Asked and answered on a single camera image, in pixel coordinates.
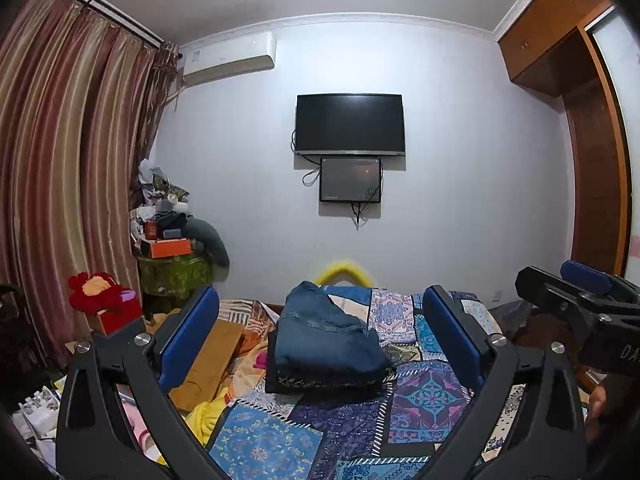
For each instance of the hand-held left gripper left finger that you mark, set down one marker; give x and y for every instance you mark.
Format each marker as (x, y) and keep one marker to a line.
(187, 330)

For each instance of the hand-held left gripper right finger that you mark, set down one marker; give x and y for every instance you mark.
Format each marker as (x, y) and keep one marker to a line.
(450, 330)

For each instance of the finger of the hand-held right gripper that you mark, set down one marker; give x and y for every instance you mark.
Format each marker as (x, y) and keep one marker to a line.
(585, 272)
(545, 285)

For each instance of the blue denim jacket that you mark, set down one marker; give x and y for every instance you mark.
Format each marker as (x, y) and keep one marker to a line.
(320, 335)

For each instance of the person's right hand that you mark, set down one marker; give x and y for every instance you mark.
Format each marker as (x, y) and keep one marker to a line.
(597, 402)

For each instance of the wooden board with flower cutouts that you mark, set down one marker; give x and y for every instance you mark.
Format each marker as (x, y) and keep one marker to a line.
(210, 360)

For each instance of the dark grey cloth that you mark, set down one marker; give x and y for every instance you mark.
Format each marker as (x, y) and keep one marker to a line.
(510, 317)

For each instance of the blue patchwork blanket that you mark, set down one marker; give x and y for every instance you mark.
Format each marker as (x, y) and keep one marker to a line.
(425, 395)

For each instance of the red box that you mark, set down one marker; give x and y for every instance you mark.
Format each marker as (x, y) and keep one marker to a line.
(117, 317)

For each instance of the orange box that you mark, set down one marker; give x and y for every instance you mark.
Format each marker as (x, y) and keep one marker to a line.
(170, 248)

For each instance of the brown wooden door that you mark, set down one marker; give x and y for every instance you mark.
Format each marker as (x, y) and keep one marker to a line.
(595, 185)

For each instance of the yellow cloth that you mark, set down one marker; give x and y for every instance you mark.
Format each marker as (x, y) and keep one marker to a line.
(205, 417)

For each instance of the black folded cloth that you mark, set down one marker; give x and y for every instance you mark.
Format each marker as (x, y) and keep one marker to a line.
(271, 375)

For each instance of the red plush toy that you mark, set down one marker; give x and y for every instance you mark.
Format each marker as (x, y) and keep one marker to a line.
(95, 287)

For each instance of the pink printed cloth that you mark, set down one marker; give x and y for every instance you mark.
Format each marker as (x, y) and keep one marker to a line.
(135, 425)

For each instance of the yellow fuzzy cushion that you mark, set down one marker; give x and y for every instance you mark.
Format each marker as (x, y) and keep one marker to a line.
(345, 263)

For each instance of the pile of clutter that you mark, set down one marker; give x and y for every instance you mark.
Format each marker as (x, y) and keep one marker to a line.
(155, 205)

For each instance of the navy patterned folded cloth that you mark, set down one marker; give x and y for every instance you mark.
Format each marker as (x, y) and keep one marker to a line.
(330, 379)

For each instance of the striped brown curtain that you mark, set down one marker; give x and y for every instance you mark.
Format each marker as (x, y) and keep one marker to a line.
(60, 160)

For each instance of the wooden overhead cabinet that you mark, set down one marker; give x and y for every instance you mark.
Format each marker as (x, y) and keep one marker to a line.
(540, 40)

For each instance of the white air conditioner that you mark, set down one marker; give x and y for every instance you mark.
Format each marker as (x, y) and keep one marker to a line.
(225, 60)

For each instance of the white wall socket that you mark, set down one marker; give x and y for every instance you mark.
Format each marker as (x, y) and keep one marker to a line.
(495, 295)

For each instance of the small black wall monitor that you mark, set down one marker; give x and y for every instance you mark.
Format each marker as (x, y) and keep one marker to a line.
(350, 180)

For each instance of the black wall television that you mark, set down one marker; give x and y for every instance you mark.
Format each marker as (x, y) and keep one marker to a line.
(350, 122)

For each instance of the white curtain rail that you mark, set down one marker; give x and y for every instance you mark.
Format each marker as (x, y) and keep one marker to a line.
(105, 7)

